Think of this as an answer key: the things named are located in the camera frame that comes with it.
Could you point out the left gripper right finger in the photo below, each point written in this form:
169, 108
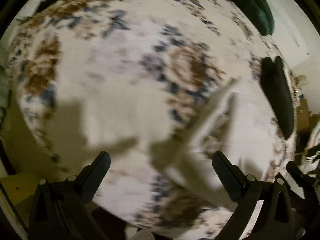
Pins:
237, 185

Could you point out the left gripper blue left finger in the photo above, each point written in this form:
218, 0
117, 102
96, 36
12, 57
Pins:
92, 176

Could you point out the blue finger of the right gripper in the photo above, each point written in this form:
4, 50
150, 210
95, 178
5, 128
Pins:
303, 181

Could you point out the white knitted sweater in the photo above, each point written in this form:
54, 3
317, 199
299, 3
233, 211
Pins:
186, 158

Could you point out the chair with piled jackets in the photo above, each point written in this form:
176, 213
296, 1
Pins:
310, 157

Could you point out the large cardboard box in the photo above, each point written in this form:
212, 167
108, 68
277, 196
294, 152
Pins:
306, 121

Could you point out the floral bed blanket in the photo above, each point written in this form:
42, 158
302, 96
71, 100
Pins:
122, 75

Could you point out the white bed headboard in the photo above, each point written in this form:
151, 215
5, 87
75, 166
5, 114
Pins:
295, 35

